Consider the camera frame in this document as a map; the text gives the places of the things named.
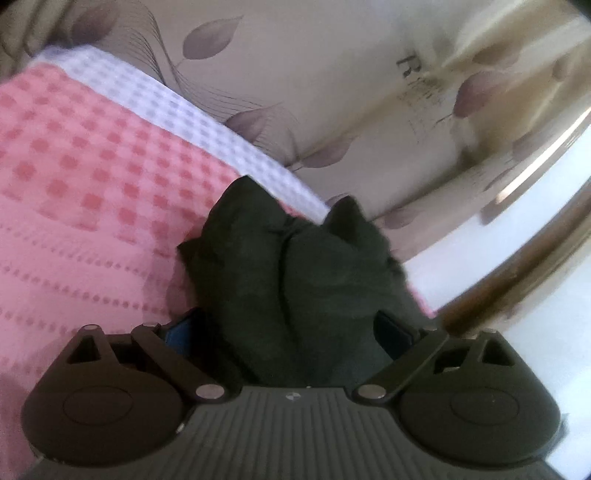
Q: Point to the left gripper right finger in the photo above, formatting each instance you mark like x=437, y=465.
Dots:
x=410, y=349

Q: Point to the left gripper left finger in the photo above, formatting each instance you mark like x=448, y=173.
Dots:
x=164, y=345

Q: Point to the black jacket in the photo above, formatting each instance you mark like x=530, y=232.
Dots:
x=283, y=302

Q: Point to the pink checkered bed sheet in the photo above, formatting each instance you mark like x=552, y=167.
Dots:
x=104, y=171

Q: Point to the beige leaf-print curtain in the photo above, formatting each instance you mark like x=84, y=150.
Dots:
x=426, y=111

